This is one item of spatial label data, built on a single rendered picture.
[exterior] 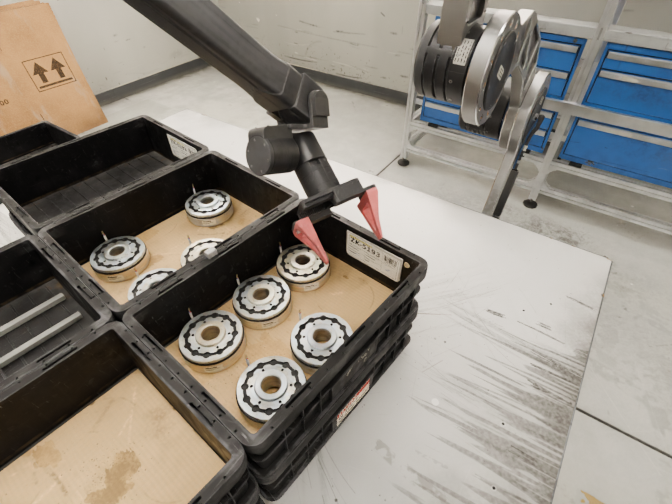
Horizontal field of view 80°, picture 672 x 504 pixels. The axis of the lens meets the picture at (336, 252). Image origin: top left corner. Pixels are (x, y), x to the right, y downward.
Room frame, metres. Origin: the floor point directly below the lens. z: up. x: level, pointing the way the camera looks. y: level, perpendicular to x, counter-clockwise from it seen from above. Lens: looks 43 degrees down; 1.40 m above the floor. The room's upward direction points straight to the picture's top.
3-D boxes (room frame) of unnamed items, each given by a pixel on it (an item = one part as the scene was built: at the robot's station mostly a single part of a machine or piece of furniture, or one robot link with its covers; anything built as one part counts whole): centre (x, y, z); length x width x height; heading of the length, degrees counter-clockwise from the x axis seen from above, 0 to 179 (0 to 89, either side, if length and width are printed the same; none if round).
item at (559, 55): (2.12, -0.81, 0.60); 0.72 x 0.03 x 0.56; 56
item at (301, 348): (0.37, 0.02, 0.86); 0.10 x 0.10 x 0.01
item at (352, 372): (0.42, 0.08, 0.87); 0.40 x 0.30 x 0.11; 140
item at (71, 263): (0.61, 0.31, 0.92); 0.40 x 0.30 x 0.02; 140
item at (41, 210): (0.81, 0.54, 0.87); 0.40 x 0.30 x 0.11; 140
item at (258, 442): (0.42, 0.08, 0.92); 0.40 x 0.30 x 0.02; 140
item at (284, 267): (0.55, 0.06, 0.86); 0.10 x 0.10 x 0.01
